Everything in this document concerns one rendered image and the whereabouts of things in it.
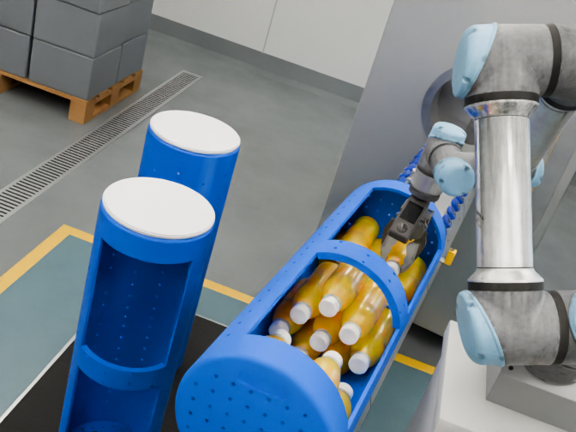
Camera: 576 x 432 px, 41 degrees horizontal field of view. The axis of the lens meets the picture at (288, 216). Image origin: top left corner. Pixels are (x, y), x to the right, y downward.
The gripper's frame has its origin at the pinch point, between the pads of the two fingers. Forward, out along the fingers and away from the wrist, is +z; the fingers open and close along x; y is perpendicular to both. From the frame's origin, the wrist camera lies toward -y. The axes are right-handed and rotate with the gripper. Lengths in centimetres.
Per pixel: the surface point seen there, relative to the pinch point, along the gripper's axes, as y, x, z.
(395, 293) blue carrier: -25.8, -4.8, -8.2
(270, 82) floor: 398, 177, 109
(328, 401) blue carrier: -65, -4, -8
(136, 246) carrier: -22, 54, 12
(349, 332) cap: -33.9, 0.0, -0.6
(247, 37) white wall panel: 413, 212, 87
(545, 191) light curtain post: 73, -28, -6
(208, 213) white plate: -1.9, 46.8, 7.7
